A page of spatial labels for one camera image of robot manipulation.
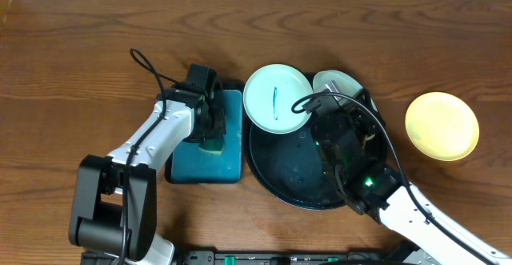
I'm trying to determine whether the left black cable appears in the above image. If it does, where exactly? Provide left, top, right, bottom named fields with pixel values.
left=114, top=47, right=181, bottom=265

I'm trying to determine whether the teal tray liner mat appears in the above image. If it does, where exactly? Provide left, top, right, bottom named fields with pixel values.
left=170, top=89, right=243, bottom=183

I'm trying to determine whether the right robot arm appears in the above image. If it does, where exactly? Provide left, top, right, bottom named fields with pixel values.
left=304, top=98, right=511, bottom=264

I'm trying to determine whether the green yellow sponge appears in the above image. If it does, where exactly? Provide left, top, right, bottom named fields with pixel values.
left=198, top=137, right=225, bottom=155

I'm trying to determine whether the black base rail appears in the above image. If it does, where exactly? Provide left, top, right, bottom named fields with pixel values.
left=125, top=251, right=404, bottom=265

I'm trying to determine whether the light blue plate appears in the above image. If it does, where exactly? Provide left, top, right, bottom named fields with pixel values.
left=243, top=64, right=313, bottom=134

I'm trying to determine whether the yellow plate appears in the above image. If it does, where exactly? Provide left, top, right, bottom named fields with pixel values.
left=405, top=92, right=480, bottom=161

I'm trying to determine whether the right black cable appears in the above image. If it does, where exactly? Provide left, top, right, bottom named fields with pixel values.
left=290, top=91, right=499, bottom=265

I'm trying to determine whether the round black tray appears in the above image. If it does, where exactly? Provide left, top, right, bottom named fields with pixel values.
left=243, top=71, right=389, bottom=211

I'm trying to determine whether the light green plate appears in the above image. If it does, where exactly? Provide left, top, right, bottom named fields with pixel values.
left=310, top=70, right=363, bottom=118

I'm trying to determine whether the black cable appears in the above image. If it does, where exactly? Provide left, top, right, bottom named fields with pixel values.
left=114, top=47, right=181, bottom=265
left=290, top=91, right=499, bottom=265

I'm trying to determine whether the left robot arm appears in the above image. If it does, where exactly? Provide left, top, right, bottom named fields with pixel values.
left=68, top=88, right=226, bottom=264

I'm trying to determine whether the black rectangular tray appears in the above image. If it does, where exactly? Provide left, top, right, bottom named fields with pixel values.
left=164, top=79, right=246, bottom=186

